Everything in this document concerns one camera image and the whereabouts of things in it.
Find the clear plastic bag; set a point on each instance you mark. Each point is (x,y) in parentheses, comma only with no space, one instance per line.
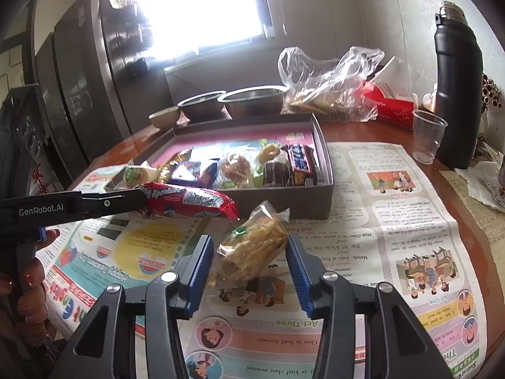
(327,83)

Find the black thermos bottle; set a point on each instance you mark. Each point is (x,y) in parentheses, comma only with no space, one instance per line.
(459,98)

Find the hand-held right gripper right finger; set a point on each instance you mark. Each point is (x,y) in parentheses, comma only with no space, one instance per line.
(300,276)

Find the brown cake clear packet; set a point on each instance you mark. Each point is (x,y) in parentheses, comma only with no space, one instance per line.
(276,173)

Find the colourful printed newspaper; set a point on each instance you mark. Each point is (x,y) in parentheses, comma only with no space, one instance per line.
(374,244)

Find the brown spotted white container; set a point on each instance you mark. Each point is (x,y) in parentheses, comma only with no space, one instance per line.
(493,92)

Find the bright window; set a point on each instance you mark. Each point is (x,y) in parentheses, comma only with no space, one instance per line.
(197,4)

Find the crumpled paper sheet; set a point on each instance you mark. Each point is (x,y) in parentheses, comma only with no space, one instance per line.
(477,181)

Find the blue cookie packet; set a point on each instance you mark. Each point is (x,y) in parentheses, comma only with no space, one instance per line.
(189,171)

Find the large steel bowl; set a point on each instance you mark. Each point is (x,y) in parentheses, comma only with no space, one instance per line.
(252,102)

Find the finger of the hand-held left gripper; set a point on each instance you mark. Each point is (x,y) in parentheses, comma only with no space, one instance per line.
(118,203)

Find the red snack packet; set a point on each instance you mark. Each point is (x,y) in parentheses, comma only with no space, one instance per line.
(185,199)

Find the grey cardboard box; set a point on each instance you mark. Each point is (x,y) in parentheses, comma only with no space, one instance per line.
(300,201)

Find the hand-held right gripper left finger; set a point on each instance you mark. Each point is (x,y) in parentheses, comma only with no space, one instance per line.
(199,272)

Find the red tissue box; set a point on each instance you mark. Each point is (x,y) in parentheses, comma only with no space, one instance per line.
(390,106)

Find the clear plastic cup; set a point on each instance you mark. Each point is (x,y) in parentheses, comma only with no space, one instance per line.
(428,138)

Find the green label biscuit packet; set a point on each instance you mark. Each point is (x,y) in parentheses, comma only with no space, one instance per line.
(138,175)
(252,244)

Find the clear red print pastry packet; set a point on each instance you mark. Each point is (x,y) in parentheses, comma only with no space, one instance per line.
(234,171)

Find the white orange medicine bottle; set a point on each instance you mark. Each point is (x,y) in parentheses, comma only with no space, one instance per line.
(430,100)

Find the person's left hand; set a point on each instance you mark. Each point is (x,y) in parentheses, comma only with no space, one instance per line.
(31,276)

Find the small ceramic bowl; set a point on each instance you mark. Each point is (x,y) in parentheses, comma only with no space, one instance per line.
(163,118)

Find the yellow pastry packet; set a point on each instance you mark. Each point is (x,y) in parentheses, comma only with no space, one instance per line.
(270,152)

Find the person's left forearm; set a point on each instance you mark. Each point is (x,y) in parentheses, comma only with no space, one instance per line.
(15,363)

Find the dark refrigerator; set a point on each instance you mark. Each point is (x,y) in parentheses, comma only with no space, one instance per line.
(86,87)

